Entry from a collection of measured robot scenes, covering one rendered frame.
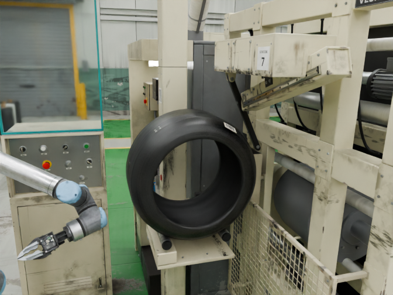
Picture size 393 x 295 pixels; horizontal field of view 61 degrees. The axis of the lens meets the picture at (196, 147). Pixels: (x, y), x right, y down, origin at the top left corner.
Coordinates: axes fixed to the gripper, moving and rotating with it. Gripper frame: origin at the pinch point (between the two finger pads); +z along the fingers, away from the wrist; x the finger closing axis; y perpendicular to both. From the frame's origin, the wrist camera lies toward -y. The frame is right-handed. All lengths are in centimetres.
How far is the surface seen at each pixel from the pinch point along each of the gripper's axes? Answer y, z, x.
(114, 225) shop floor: -197, -92, -3
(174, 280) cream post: -36, -66, 49
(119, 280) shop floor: -123, -57, 40
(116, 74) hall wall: -693, -422, -419
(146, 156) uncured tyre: 39, -53, -11
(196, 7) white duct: 19, -137, -89
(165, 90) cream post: 25, -85, -41
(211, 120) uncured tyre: 51, -81, -12
